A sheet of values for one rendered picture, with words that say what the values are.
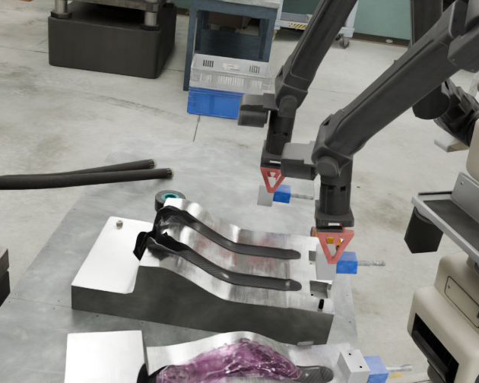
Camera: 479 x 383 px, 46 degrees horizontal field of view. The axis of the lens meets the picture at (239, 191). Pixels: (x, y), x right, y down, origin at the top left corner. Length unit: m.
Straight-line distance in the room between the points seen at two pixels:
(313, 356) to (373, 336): 1.46
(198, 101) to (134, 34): 0.96
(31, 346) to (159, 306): 0.24
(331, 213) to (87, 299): 0.50
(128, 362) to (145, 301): 0.23
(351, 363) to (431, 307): 0.39
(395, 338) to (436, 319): 1.18
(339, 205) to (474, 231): 0.29
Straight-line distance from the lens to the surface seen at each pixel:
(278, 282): 1.16
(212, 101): 4.31
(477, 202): 1.24
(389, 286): 2.82
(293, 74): 1.18
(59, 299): 1.21
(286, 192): 1.34
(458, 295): 1.35
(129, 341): 0.95
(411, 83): 0.79
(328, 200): 1.04
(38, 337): 1.13
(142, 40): 4.96
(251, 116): 1.25
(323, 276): 1.10
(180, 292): 1.09
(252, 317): 1.11
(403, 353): 2.48
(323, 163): 0.95
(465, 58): 0.70
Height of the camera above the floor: 1.57
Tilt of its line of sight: 28 degrees down
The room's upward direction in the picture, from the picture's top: 8 degrees clockwise
